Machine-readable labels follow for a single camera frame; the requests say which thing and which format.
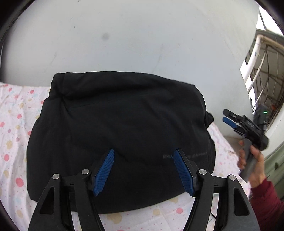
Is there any black puffer coat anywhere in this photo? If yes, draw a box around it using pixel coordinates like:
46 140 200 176
26 72 216 213

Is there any dark red sleeve forearm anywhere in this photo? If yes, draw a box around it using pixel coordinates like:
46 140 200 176
250 179 283 230

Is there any green fabric pile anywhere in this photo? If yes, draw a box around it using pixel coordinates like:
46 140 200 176
265 143 283 194

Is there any window with metal bars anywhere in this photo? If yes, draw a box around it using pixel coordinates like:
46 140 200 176
244 29 283 128

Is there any polka dot bed sheet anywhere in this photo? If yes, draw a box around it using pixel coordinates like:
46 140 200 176
0 81 252 231

